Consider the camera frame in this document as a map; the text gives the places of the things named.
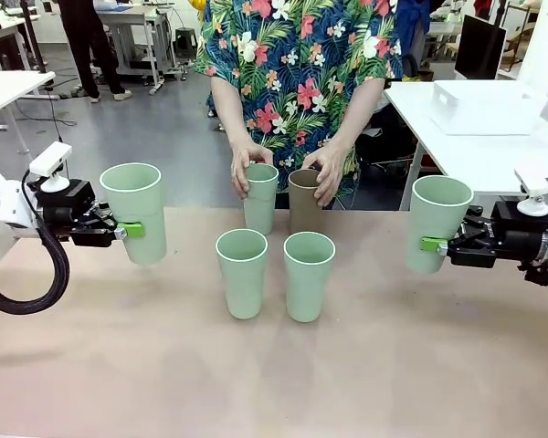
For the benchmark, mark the person's left hand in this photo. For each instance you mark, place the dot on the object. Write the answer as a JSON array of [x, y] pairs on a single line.
[[331, 173]]

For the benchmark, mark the white side table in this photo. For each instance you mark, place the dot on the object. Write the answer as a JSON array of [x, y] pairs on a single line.
[[9, 89], [461, 155]]

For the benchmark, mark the person's right hand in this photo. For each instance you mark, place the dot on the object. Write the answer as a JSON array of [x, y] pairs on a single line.
[[242, 164]]

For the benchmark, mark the green plastic cup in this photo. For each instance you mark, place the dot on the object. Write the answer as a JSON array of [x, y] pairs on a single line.
[[139, 201], [434, 214], [261, 212], [242, 283], [307, 287]]

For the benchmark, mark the bystander in blue clothes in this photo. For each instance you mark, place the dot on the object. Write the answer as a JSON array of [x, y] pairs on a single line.
[[415, 27]]

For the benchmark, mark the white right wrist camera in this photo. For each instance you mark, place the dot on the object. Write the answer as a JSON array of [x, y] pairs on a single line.
[[532, 182]]

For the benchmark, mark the white background desk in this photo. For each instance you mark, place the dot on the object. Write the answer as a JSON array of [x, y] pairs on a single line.
[[132, 18]]

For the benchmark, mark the black computer monitor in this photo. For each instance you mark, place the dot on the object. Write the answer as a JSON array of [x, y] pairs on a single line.
[[479, 45]]

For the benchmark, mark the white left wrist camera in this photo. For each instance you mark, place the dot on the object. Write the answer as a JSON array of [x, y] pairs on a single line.
[[50, 157]]

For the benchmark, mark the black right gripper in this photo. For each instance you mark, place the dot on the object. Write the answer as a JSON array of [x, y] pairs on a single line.
[[520, 237]]

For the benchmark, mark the white plastic basket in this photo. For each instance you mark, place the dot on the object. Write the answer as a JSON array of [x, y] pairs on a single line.
[[484, 109]]

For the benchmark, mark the brown plastic cup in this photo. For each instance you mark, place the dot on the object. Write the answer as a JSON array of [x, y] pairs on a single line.
[[303, 212]]

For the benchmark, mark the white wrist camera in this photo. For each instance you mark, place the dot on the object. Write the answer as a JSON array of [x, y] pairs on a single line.
[[50, 157], [532, 182]]

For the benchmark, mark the person's right forearm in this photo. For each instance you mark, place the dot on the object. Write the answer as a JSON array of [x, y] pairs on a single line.
[[233, 114]]

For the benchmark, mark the black stand pole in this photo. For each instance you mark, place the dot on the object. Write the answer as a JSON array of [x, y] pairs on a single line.
[[33, 36]]

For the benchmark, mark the person's left forearm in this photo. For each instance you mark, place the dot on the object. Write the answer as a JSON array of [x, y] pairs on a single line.
[[356, 118]]

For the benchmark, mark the bystander in black trousers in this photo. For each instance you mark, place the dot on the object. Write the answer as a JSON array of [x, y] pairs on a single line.
[[89, 45]]

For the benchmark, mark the floral shirt person torso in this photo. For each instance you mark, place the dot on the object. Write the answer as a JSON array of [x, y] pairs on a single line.
[[297, 68]]

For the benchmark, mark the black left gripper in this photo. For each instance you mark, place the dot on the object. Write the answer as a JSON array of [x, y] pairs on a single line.
[[64, 201]]

